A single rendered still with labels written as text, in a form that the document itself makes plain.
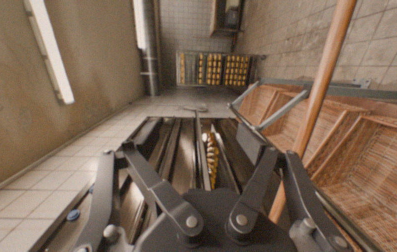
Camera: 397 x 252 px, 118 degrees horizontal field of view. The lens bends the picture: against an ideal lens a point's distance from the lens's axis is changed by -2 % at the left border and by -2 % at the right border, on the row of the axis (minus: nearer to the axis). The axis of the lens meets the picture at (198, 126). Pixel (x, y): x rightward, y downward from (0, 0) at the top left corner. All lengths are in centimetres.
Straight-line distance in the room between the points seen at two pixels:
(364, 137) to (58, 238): 146
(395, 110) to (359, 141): 18
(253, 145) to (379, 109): 93
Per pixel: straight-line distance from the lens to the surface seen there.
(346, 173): 110
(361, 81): 183
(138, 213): 73
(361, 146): 103
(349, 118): 99
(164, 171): 96
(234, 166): 102
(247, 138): 19
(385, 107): 106
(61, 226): 94
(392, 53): 179
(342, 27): 43
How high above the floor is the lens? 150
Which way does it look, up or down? 4 degrees down
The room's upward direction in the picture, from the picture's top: 89 degrees counter-clockwise
